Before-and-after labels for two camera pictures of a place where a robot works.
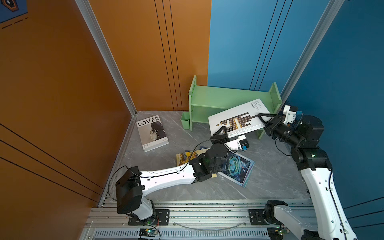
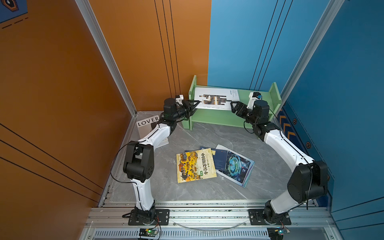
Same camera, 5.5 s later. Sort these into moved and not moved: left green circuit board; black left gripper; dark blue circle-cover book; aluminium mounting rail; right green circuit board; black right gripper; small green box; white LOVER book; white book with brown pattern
Moved: black right gripper; white book with brown pattern; black left gripper
Not moved: right green circuit board; dark blue circle-cover book; left green circuit board; aluminium mounting rail; white LOVER book; small green box
